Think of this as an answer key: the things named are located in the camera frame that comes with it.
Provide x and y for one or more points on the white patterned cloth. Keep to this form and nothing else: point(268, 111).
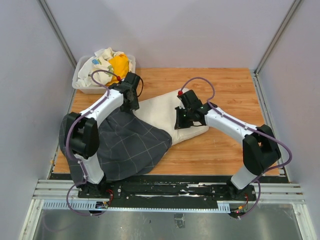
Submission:
point(99, 61)

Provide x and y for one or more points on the translucent plastic bin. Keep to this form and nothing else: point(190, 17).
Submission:
point(97, 89)

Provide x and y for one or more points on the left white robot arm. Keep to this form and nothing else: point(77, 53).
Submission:
point(82, 132)

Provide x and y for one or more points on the yellow cloth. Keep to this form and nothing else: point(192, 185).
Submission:
point(120, 65)

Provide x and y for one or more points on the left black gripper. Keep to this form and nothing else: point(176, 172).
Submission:
point(135, 105)

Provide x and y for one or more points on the grey slotted cable duct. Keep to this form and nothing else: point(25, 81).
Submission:
point(82, 205)

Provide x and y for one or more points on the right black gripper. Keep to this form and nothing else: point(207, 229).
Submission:
point(179, 124)

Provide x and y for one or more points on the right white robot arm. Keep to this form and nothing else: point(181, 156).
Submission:
point(259, 149)

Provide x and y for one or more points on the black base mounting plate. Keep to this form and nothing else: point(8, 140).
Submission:
point(168, 192)

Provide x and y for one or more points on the dark grey checked pillowcase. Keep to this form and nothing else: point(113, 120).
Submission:
point(129, 146)

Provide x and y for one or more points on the cream white pillow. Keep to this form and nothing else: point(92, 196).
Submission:
point(160, 112)

